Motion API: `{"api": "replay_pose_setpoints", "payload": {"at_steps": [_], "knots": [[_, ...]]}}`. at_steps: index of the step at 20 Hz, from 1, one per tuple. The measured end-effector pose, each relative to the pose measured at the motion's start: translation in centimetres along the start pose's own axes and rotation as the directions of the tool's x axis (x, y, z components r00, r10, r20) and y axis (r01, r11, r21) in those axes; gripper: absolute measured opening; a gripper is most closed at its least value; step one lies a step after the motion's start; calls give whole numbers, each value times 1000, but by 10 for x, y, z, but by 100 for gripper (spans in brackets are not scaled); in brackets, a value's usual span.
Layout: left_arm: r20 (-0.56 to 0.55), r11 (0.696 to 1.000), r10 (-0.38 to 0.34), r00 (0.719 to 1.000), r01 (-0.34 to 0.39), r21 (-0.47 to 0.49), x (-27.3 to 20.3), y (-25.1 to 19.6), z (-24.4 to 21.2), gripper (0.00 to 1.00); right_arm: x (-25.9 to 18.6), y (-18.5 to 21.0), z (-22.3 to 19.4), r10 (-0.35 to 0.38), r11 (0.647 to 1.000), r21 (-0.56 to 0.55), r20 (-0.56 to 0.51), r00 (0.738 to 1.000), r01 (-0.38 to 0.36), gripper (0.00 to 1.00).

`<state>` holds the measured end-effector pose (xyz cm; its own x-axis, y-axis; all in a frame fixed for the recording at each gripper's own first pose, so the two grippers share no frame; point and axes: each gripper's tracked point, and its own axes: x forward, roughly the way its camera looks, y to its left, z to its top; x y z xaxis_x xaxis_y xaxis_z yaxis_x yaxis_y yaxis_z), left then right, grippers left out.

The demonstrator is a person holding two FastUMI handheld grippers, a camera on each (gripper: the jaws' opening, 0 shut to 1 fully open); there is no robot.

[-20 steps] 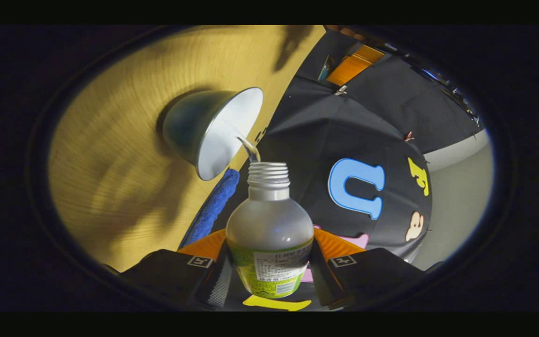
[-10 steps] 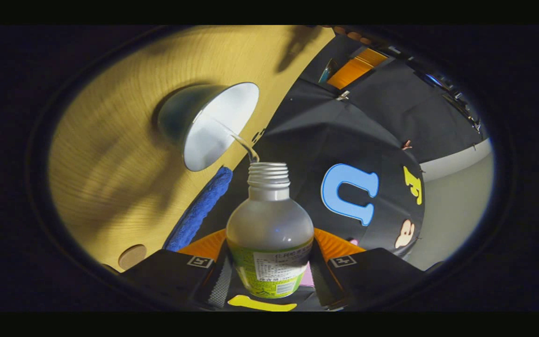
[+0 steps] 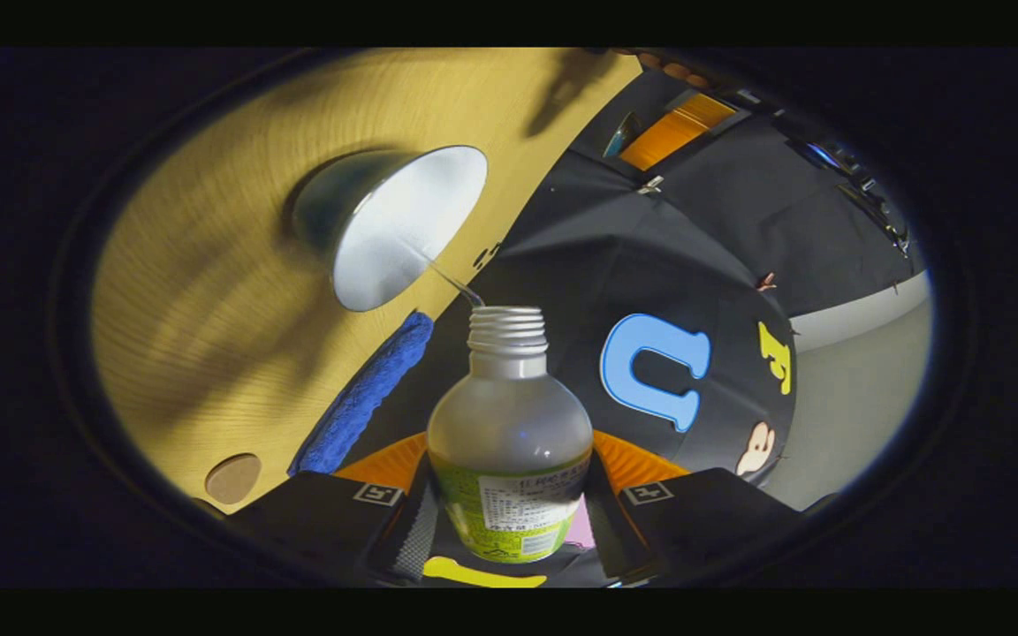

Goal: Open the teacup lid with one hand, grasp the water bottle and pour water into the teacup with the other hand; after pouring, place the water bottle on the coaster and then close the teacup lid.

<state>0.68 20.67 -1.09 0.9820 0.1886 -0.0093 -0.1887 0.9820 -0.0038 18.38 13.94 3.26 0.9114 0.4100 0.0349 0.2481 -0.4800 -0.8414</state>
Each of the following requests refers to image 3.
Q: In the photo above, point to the blue towel cloth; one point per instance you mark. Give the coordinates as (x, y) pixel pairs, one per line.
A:
(368, 393)

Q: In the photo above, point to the silver clip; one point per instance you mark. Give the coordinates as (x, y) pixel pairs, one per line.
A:
(649, 185)

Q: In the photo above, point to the teal white teacup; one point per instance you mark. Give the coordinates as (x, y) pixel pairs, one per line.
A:
(403, 230)

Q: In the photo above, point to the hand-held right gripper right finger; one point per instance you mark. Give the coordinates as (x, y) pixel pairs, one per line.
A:
(615, 530)

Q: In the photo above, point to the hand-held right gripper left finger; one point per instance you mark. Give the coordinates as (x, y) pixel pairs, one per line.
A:
(412, 530)

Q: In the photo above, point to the black backdrop cloth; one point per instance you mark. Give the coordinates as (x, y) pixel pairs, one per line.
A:
(633, 247)

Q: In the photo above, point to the silver green water bottle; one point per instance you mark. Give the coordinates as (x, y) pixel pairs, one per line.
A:
(509, 424)

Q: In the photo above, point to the round brown coaster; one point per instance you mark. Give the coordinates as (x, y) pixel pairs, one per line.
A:
(232, 478)

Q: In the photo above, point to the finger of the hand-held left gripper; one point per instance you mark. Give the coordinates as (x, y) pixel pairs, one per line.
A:
(677, 131)

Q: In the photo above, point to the red clip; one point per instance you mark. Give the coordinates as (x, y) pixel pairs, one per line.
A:
(766, 283)

